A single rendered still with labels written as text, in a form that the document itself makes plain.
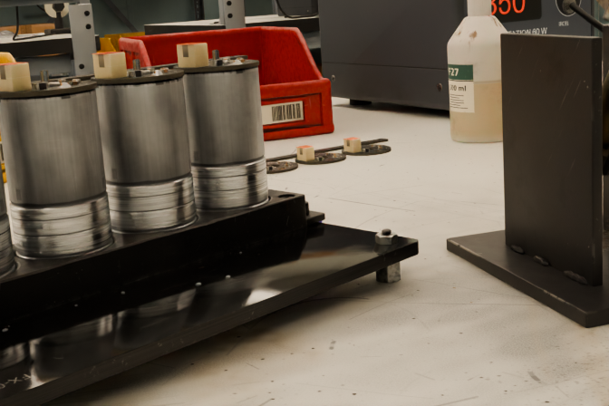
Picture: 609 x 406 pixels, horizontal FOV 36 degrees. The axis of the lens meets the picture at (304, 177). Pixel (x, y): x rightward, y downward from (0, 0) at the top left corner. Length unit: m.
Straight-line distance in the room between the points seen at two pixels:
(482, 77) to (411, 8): 0.11
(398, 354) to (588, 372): 0.04
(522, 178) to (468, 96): 0.21
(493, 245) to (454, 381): 0.09
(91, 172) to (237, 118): 0.05
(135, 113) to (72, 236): 0.04
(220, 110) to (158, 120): 0.02
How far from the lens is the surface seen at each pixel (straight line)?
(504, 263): 0.26
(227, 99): 0.26
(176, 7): 4.87
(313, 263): 0.25
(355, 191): 0.38
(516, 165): 0.27
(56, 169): 0.23
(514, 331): 0.23
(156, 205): 0.25
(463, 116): 0.48
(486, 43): 0.47
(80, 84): 0.24
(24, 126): 0.23
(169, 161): 0.25
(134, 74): 0.25
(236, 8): 2.71
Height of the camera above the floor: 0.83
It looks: 11 degrees down
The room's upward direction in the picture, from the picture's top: 4 degrees counter-clockwise
